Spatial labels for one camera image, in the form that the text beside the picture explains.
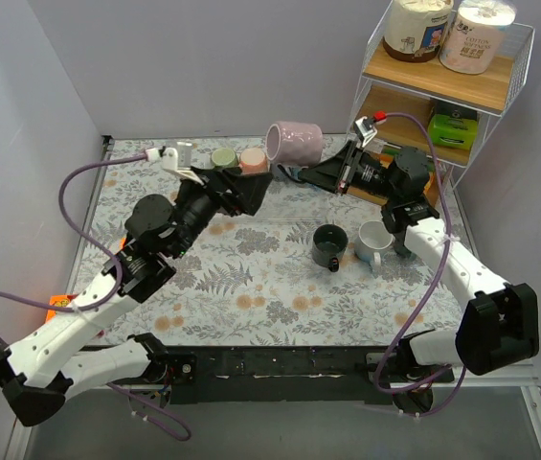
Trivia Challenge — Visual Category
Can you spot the lilac mug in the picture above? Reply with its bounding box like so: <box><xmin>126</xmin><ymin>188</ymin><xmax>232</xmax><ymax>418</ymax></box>
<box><xmin>265</xmin><ymin>121</ymin><xmax>324</xmax><ymax>167</ymax></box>

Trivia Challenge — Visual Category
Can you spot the white and blue mug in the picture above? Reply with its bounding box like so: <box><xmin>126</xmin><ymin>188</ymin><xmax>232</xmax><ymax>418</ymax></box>
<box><xmin>354</xmin><ymin>220</ymin><xmax>394</xmax><ymax>268</ymax></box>

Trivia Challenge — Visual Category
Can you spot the dark grey mug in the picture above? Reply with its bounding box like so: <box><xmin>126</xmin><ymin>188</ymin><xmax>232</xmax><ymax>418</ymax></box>
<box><xmin>311</xmin><ymin>224</ymin><xmax>349</xmax><ymax>273</ymax></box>

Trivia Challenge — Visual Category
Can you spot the grey-blue mug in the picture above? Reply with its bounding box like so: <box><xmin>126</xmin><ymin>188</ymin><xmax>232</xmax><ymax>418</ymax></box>
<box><xmin>394</xmin><ymin>231</ymin><xmax>412</xmax><ymax>258</ymax></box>

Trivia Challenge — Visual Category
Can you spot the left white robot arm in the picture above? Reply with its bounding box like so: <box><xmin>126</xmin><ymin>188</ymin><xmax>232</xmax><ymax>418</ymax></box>
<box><xmin>0</xmin><ymin>168</ymin><xmax>272</xmax><ymax>426</ymax></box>

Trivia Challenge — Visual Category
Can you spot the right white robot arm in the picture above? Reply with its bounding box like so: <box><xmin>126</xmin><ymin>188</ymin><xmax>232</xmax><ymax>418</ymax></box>
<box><xmin>299</xmin><ymin>140</ymin><xmax>539</xmax><ymax>381</ymax></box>

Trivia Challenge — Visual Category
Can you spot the pink mug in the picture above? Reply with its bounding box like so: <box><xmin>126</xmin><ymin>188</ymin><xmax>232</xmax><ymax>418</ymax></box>
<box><xmin>239</xmin><ymin>148</ymin><xmax>269</xmax><ymax>175</ymax></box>

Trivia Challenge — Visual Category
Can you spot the green mug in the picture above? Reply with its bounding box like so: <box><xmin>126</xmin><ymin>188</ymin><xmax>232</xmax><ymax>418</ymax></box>
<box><xmin>211</xmin><ymin>148</ymin><xmax>239</xmax><ymax>169</ymax></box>

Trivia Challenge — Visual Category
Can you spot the shelf sponge pack back left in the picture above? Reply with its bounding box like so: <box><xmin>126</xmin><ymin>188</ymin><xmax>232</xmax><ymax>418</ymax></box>
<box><xmin>374</xmin><ymin>148</ymin><xmax>398</xmax><ymax>167</ymax></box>

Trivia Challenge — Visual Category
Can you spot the shelf sponge pack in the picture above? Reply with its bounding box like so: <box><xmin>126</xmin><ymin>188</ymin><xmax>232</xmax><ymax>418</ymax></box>
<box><xmin>374</xmin><ymin>148</ymin><xmax>398</xmax><ymax>167</ymax></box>
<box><xmin>424</xmin><ymin>158</ymin><xmax>438</xmax><ymax>195</ymax></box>

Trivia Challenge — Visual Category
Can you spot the shelf sponge pack back right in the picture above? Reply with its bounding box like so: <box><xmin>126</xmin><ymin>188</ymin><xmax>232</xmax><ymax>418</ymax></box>
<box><xmin>424</xmin><ymin>158</ymin><xmax>438</xmax><ymax>195</ymax></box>

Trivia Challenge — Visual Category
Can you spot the green tissue pack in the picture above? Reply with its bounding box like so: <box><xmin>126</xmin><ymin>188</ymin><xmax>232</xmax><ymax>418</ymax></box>
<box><xmin>427</xmin><ymin>114</ymin><xmax>478</xmax><ymax>150</ymax></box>

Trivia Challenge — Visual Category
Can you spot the brown toilet paper roll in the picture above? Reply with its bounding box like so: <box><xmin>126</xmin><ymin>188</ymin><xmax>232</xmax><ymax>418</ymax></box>
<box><xmin>382</xmin><ymin>0</ymin><xmax>454</xmax><ymax>63</ymax></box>

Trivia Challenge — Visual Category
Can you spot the pink toilet paper roll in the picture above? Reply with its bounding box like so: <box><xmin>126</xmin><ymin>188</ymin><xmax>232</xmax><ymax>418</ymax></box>
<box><xmin>439</xmin><ymin>0</ymin><xmax>517</xmax><ymax>75</ymax></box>

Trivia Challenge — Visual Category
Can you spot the orange sponge pack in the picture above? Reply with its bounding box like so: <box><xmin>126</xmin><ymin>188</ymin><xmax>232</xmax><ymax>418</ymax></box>
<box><xmin>45</xmin><ymin>294</ymin><xmax>75</xmax><ymax>322</ymax></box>

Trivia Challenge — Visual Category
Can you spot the white wire wooden shelf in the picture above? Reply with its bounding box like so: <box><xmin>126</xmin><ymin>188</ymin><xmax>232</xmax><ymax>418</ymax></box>
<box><xmin>349</xmin><ymin>8</ymin><xmax>535</xmax><ymax>191</ymax></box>

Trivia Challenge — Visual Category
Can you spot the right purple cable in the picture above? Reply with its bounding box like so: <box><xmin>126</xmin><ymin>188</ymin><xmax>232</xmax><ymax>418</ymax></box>
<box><xmin>373</xmin><ymin>110</ymin><xmax>467</xmax><ymax>418</ymax></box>

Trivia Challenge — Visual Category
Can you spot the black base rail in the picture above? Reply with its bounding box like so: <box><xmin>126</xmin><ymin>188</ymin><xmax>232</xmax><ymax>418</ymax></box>
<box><xmin>106</xmin><ymin>342</ymin><xmax>462</xmax><ymax>418</ymax></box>

